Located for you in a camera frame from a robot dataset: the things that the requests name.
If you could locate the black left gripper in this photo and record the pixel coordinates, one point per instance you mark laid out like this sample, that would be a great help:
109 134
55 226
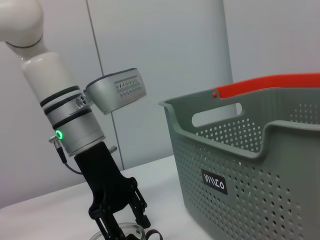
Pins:
105 180

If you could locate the glass teacup black base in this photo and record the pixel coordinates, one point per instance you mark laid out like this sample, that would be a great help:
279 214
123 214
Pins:
138 231

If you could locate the grey perforated storage bin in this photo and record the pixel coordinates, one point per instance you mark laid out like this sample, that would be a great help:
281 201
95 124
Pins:
250 187

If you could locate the silver left connector plug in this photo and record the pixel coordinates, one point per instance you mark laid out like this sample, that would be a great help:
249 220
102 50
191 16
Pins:
113 149

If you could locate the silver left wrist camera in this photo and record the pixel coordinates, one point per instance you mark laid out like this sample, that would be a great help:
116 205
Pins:
112 95

